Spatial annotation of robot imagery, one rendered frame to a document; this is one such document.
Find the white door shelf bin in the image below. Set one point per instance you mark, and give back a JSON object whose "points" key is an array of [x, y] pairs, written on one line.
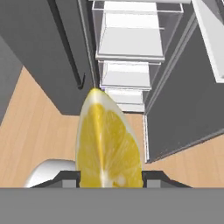
{"points": [[211, 35]]}

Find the yellow lemon wedge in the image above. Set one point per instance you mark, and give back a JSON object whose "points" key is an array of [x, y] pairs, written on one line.
{"points": [[106, 145]]}

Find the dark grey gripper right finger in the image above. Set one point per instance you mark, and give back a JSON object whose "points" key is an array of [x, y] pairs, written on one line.
{"points": [[154, 179]]}

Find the open grey fridge door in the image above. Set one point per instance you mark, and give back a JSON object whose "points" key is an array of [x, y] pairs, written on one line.
{"points": [[186, 96]]}

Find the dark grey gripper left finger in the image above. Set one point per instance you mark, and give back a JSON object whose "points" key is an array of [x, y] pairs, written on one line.
{"points": [[68, 179]]}

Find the white fridge shelf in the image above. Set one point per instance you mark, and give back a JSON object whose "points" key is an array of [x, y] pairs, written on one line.
{"points": [[131, 35], [128, 100], [127, 74]]}

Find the dark grey fridge door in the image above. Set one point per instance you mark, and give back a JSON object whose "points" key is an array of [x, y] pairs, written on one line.
{"points": [[43, 49]]}

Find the white rounded robot part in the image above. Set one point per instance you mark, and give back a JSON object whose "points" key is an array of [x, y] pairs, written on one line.
{"points": [[48, 172]]}

